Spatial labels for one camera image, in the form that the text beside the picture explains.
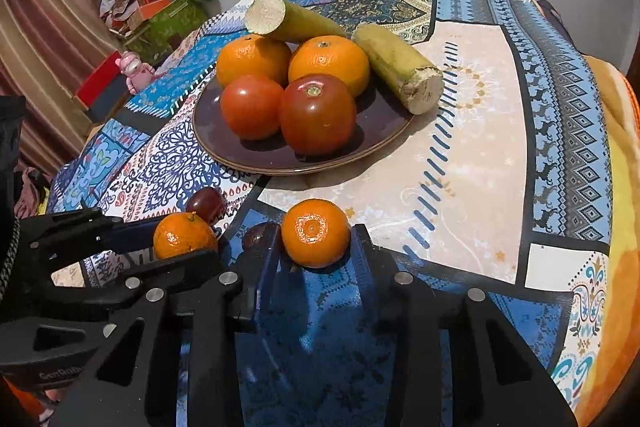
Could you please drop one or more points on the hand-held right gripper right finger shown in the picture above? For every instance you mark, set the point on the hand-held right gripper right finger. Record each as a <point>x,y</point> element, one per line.
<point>367,257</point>

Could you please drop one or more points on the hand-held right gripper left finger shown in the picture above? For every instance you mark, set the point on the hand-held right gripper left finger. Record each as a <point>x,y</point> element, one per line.
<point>265,257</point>

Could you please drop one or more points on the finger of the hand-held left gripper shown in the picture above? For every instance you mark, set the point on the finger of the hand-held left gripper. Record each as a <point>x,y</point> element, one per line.
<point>190,263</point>
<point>135,234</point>

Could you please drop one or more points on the small mandarin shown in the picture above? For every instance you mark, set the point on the small mandarin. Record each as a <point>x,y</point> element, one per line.
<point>315,232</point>
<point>185,237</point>

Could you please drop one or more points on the dark red tomato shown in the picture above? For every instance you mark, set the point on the dark red tomato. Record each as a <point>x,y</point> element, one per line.
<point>317,117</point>

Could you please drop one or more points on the bright red tomato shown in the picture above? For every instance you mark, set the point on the bright red tomato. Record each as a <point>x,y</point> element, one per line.
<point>251,107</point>

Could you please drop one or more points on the green sugarcane piece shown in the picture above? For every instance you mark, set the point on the green sugarcane piece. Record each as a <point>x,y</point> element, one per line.
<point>300,24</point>
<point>400,67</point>

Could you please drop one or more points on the large orange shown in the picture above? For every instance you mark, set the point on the large orange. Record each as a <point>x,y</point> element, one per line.
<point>329,64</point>

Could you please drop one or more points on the orange with black sticker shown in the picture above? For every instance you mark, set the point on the orange with black sticker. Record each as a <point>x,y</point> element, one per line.
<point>252,59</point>

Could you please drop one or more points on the dark purple grape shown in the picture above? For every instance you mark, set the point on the dark purple grape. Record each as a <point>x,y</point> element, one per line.
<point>254,237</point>
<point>205,204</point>

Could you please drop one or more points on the dark grey box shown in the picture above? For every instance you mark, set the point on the dark grey box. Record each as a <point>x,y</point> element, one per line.
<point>109,102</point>

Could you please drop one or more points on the red box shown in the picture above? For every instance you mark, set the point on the red box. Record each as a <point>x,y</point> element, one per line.
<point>97,79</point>

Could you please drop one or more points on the patchwork printed blanket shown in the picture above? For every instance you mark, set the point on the patchwork printed blanket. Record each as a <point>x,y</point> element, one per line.
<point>475,132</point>

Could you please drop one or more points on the pink toy figure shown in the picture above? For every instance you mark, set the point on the pink toy figure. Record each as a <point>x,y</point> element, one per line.
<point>132,69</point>

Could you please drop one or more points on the green patterned box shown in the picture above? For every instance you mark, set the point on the green patterned box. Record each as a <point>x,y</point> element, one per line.
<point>165,24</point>

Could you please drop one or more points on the pile of clutter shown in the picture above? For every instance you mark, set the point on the pile of clutter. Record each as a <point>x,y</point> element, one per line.
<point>125,2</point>

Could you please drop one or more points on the striped brown curtain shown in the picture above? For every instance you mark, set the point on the striped brown curtain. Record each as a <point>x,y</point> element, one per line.
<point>45,7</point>

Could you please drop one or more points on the orange blanket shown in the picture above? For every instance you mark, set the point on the orange blanket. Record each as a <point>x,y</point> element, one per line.
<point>620,157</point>

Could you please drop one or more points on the black bag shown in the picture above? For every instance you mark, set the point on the black bag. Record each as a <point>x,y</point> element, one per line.
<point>552,14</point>

